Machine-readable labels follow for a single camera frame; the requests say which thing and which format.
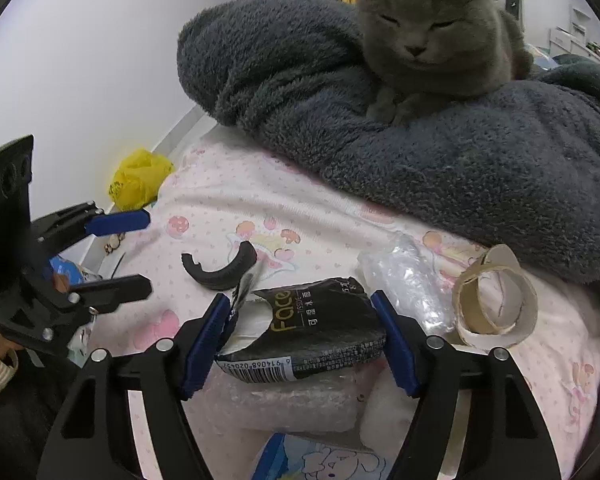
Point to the white storage drawers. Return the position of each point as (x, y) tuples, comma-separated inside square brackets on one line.
[(572, 30)]

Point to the blue cartoon printed packet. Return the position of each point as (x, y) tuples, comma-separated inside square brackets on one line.
[(330, 460)]

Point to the pink printed bed sheet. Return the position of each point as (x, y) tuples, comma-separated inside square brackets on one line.
[(330, 220)]

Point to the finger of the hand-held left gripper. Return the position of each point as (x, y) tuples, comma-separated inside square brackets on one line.
[(122, 221), (125, 290)]

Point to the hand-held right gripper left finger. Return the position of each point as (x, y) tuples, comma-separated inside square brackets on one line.
[(205, 345)]

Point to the white sock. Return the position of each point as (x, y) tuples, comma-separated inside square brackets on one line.
[(385, 410)]

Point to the clear bubble wrap sheet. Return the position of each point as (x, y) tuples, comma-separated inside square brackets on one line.
[(290, 402)]

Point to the grey cat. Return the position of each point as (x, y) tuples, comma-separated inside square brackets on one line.
[(420, 10)]

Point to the dark grey fleece blanket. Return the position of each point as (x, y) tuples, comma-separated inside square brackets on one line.
[(480, 160)]

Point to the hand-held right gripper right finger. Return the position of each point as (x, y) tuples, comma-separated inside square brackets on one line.
[(396, 345)]

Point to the crumpled clear plastic wrap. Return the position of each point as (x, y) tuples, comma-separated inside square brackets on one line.
[(410, 275)]

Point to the cardboard tape roll core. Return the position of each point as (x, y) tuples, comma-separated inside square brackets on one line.
[(522, 305)]

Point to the black tissue packet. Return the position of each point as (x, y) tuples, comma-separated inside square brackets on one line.
[(320, 330)]

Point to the blue wipes packet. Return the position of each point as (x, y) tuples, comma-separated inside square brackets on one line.
[(65, 267)]

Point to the yellow plastic bag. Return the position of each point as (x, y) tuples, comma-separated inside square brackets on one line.
[(132, 180)]

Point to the black curved plastic piece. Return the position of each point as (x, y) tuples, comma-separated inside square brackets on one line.
[(230, 272)]

